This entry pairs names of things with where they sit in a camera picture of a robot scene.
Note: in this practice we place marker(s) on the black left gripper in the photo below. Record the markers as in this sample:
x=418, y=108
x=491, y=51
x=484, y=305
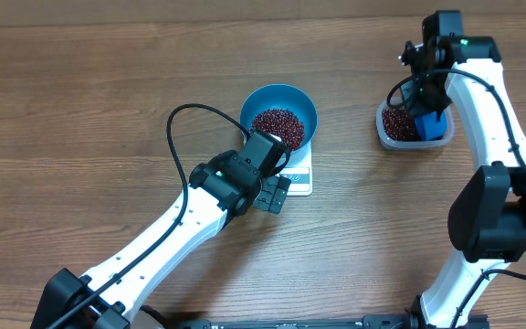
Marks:
x=274, y=194

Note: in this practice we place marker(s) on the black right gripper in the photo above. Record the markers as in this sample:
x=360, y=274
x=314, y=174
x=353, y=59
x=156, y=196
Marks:
x=419, y=107

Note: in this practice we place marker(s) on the blue plastic measuring scoop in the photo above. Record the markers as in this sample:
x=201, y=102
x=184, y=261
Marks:
x=430, y=126

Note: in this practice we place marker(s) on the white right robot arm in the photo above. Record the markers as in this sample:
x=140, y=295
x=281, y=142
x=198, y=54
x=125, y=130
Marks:
x=487, y=222

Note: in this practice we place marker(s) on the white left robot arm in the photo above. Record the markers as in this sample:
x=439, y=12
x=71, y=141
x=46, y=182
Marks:
x=111, y=294

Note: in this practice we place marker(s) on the white digital kitchen scale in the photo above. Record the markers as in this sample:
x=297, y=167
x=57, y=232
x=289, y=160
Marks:
x=299, y=172

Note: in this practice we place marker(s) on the red beans in bowl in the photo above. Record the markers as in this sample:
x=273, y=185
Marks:
x=282, y=123

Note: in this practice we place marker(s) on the teal plastic bowl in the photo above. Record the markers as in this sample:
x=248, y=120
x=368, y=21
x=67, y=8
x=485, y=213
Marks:
x=285, y=97

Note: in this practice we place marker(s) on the red adzuki beans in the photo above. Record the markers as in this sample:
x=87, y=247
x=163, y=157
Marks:
x=399, y=126

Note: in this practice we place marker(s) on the clear plastic food container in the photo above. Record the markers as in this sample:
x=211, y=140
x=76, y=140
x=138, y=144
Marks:
x=393, y=145

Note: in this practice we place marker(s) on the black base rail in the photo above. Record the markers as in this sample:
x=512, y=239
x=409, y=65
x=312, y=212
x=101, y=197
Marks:
x=371, y=321

